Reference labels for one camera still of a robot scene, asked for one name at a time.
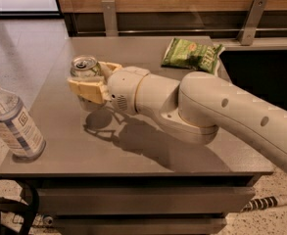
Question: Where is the green chip bag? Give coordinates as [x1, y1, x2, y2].
[161, 38, 225, 75]

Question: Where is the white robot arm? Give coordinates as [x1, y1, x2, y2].
[68, 63, 287, 173]

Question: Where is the grey drawer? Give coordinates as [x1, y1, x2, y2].
[38, 187, 255, 215]
[53, 218, 226, 235]

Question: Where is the upper grey drawer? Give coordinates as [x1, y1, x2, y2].
[38, 187, 255, 215]

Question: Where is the right metal bracket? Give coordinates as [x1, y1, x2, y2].
[237, 0, 268, 46]

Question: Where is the left metal bracket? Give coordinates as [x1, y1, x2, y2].
[102, 0, 119, 37]

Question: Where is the clear plastic water bottle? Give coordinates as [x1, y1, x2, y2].
[0, 86, 46, 160]

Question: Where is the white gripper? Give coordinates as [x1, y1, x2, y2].
[67, 62, 150, 115]

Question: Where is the lower grey drawer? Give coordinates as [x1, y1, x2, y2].
[53, 218, 226, 235]

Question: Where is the metal rail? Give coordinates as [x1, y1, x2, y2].
[76, 27, 287, 36]

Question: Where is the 7up soda can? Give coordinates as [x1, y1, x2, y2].
[71, 55, 102, 112]

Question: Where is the metal bracket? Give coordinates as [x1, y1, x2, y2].
[102, 0, 119, 37]
[237, 0, 268, 46]

